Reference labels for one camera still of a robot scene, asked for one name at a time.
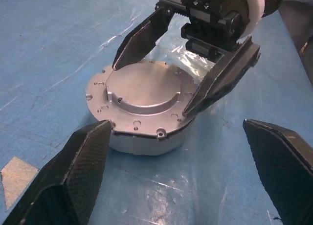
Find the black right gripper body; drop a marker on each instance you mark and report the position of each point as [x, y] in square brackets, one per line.
[215, 19]

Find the round motor rotor disc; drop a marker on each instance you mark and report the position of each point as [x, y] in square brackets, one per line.
[146, 88]

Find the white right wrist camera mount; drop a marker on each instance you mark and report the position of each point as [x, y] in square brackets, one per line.
[256, 5]

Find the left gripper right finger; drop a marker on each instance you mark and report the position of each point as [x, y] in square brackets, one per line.
[288, 176]

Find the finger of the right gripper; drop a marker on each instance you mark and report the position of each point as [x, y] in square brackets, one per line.
[144, 41]
[225, 78]

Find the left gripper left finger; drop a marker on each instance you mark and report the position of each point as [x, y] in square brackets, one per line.
[73, 176]

